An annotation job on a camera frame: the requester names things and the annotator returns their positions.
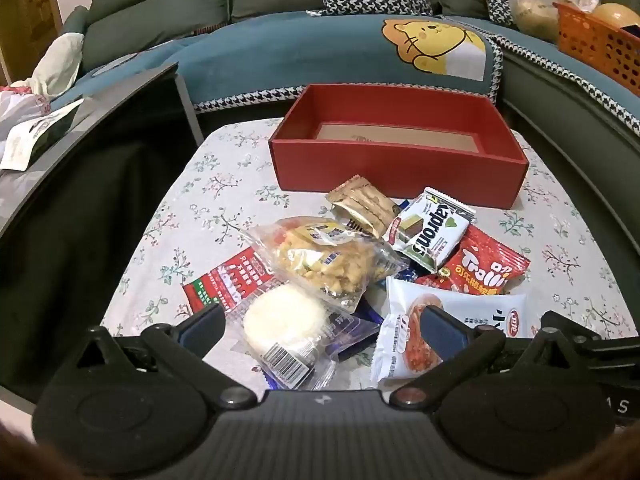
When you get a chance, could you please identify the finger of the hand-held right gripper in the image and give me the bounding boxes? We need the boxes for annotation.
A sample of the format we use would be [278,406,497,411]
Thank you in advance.
[542,310,640,361]

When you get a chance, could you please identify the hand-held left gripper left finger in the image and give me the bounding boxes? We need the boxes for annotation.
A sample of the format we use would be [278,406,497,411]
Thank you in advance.
[75,302,258,408]

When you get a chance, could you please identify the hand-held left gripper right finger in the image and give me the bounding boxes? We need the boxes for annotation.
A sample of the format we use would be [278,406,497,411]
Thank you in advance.
[389,305,571,408]

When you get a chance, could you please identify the white noodle snack packet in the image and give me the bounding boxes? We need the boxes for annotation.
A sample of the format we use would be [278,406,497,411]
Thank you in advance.
[370,276,528,386]

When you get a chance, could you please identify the red green snack packet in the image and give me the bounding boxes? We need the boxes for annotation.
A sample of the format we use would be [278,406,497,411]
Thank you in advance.
[182,247,276,317]

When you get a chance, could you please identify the dark blue foil packet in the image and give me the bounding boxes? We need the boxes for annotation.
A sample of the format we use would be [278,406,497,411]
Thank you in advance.
[352,297,386,326]

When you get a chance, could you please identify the red gummy candy packet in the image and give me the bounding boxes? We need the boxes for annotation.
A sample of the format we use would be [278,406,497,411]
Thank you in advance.
[415,225,531,296]

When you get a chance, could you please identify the clear-wrapped white round cake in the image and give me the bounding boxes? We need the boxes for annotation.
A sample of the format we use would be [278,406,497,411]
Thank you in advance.
[227,282,381,392]

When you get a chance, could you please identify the white green wafer packet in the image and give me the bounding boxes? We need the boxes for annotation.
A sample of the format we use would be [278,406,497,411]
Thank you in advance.
[382,187,477,268]

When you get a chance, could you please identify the clear packet of yellow snacks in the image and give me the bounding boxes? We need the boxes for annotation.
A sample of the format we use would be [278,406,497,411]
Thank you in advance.
[240,215,408,311]

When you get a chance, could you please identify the gold brown cracker packet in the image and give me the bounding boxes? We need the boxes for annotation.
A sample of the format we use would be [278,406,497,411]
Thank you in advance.
[326,175,401,238]

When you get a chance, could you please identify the red cardboard box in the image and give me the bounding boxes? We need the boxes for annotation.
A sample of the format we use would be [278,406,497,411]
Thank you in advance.
[269,84,530,210]

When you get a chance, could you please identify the floral tablecloth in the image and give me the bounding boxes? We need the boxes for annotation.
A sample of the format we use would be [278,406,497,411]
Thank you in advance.
[100,117,628,393]

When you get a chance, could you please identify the green sofa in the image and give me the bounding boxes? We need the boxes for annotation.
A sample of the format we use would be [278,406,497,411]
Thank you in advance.
[60,0,640,321]

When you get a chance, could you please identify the dark side table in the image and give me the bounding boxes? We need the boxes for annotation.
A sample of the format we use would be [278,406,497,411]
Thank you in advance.
[0,62,203,241]

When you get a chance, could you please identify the white paper packet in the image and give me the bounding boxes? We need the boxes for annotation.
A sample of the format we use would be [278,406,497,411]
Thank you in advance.
[0,97,86,171]

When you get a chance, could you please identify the white red plastic bag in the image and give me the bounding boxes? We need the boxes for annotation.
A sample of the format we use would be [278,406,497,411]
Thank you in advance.
[0,85,52,137]

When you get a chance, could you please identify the blue lion print sofa cover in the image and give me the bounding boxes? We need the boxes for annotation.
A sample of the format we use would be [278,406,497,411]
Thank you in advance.
[50,12,503,116]

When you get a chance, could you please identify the blue houndstooth-trim sofa cover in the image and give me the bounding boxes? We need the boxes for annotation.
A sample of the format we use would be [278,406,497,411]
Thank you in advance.
[500,30,640,136]

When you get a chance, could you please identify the light green cloth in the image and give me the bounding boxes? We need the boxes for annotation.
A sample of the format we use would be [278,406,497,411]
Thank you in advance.
[27,32,84,97]

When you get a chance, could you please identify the orange plastic basket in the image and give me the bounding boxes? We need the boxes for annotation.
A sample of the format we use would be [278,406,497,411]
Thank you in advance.
[554,2,640,97]

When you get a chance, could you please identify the large green back cushion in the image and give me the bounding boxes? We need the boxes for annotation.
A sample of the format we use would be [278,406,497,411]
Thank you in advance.
[87,0,230,38]

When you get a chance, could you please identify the yellow round object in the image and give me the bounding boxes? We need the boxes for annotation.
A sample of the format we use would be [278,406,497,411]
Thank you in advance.
[592,2,637,27]

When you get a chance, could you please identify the clear plastic bag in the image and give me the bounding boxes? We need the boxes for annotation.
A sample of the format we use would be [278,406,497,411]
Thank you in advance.
[505,0,599,44]

